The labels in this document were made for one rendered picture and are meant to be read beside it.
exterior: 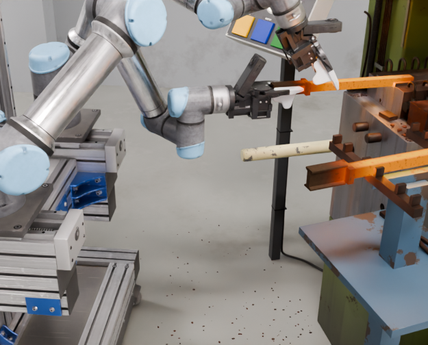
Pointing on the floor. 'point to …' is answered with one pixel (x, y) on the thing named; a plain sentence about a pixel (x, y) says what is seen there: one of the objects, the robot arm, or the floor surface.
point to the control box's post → (287, 72)
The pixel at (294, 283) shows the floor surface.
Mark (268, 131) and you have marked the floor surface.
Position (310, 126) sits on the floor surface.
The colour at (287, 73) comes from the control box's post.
